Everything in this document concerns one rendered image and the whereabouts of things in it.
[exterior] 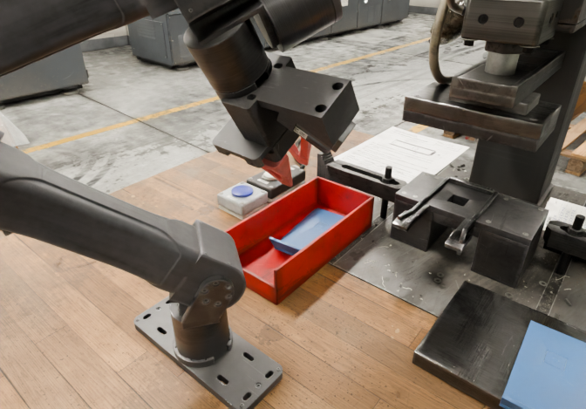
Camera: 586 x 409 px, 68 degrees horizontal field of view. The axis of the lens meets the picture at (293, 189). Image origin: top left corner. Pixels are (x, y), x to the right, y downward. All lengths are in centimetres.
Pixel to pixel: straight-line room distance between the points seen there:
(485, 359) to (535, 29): 38
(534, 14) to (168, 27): 513
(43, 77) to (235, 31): 465
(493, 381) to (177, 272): 35
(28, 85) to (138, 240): 455
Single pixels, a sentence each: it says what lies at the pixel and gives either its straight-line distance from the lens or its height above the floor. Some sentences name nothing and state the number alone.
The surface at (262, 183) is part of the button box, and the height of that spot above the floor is 93.
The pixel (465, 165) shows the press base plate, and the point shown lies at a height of 90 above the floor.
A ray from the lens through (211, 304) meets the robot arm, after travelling 47.
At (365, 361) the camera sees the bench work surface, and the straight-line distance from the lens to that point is 56.
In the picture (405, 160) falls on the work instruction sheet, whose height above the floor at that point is 90.
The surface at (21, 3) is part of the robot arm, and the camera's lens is 37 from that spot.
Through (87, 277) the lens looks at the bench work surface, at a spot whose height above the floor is 90.
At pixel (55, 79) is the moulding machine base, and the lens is 502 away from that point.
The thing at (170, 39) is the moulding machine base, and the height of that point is 38.
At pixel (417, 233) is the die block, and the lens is 72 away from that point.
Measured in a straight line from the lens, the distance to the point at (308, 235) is 72.
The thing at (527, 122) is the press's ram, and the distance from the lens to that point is 60.
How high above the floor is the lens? 133
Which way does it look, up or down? 29 degrees down
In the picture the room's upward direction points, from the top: straight up
